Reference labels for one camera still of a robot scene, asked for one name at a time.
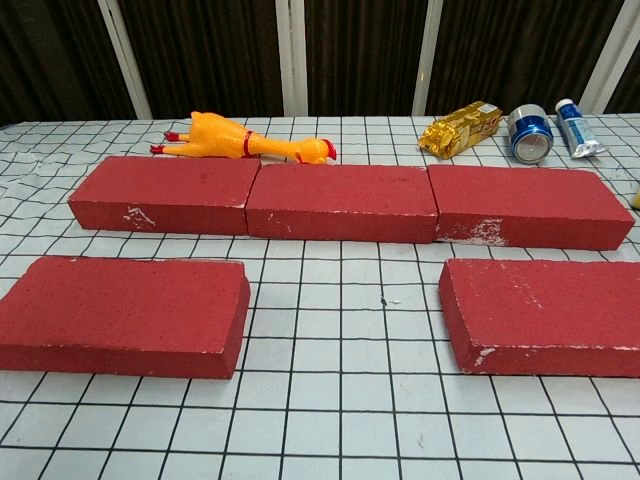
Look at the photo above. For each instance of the red brick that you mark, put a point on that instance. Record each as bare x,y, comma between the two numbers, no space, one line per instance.
340,197
545,310
170,187
125,310
530,200

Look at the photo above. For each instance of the yellow rubber chicken toy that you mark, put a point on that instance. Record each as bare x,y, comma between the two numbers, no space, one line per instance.
220,136

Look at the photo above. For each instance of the white black grid tablecloth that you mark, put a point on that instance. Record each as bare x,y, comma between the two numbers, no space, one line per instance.
340,400

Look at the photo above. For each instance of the gold foil snack package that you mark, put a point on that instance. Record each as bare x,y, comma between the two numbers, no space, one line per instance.
460,129

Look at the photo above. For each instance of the dark brown curtain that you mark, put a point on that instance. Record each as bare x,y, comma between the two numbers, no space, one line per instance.
210,50

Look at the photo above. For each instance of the blue silver drink can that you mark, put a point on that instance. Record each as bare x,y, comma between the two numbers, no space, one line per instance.
531,132

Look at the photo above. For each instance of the blue white squeeze tube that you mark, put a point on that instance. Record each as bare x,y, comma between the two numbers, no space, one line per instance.
575,127

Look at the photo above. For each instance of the yellow sponge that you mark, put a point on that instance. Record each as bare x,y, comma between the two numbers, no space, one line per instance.
636,199

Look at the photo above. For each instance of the white metal frame pole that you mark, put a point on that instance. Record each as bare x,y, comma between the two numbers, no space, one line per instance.
607,60
429,55
291,55
125,60

